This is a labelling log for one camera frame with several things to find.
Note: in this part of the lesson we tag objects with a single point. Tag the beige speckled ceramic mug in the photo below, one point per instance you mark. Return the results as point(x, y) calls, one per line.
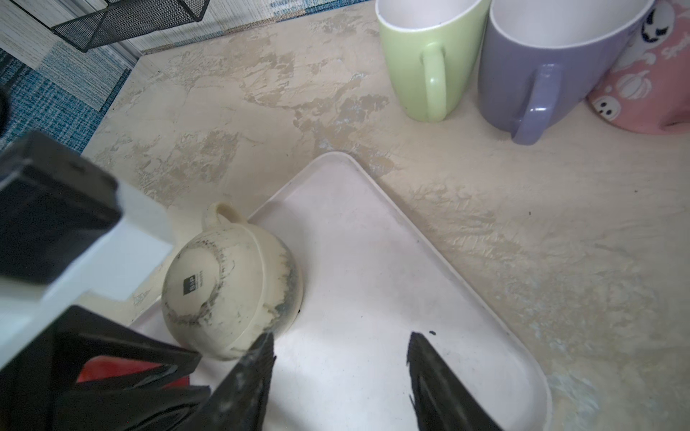
point(230, 284)

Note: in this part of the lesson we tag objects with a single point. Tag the white plastic tray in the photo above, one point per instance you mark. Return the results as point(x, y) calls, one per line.
point(371, 280)

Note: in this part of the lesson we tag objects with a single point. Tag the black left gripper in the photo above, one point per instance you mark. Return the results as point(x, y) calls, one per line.
point(33, 383)

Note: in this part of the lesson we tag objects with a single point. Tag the lavender purple mug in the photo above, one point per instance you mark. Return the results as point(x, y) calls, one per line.
point(541, 58)

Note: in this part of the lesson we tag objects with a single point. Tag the red mug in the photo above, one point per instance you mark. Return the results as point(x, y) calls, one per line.
point(103, 367)

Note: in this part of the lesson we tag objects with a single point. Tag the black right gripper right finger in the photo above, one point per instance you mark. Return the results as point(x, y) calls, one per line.
point(440, 400)

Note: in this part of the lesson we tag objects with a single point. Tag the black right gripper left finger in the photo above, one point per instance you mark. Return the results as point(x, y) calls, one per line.
point(240, 401)

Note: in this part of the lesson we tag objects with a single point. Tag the pink cartoon mug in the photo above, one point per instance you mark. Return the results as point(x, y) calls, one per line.
point(647, 89)

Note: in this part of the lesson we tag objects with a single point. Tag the light green mug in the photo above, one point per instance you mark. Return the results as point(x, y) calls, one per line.
point(430, 48)

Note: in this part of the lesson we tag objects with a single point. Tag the black wire mesh shelf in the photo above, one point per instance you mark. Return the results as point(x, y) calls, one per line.
point(127, 19)

